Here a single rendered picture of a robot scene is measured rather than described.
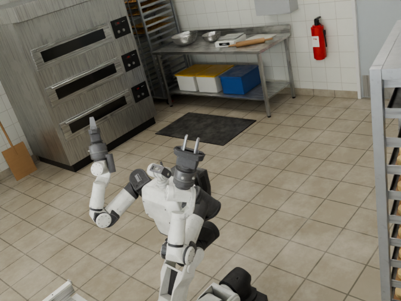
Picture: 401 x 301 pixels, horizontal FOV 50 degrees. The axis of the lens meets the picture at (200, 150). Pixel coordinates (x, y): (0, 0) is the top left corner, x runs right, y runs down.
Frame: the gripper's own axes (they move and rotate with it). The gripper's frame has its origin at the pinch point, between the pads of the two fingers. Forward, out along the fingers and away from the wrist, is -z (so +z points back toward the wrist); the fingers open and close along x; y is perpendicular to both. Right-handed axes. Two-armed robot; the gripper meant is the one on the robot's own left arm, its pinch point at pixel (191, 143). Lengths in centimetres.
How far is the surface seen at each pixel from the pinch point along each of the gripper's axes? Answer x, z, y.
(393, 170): -65, -21, -30
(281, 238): -62, 119, 142
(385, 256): -73, 8, -28
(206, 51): 70, 42, 403
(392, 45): -55, -54, -19
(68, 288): 44, 88, -4
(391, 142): -61, -30, -32
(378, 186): -62, -16, -32
